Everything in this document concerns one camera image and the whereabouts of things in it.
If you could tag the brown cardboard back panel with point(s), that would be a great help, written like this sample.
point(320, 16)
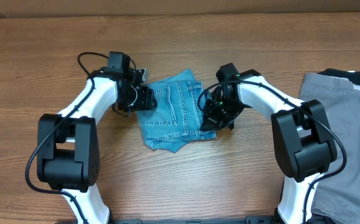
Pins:
point(69, 8)

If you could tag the black folded garment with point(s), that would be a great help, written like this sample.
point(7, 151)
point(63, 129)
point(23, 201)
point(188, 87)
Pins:
point(353, 77)

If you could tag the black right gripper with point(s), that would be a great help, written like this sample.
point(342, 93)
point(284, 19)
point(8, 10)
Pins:
point(212, 122)

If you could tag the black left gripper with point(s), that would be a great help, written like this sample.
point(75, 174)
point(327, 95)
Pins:
point(146, 95)

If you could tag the grey folded garment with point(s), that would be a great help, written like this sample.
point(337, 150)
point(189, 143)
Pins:
point(338, 197)

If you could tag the light blue denim jeans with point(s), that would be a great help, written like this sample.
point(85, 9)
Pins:
point(177, 119)

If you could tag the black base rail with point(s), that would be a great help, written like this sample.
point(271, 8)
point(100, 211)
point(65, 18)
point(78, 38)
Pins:
point(195, 221)

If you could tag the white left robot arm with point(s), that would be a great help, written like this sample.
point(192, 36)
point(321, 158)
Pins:
point(67, 153)

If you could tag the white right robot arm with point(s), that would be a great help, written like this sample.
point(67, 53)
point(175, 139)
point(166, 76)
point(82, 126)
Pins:
point(303, 143)

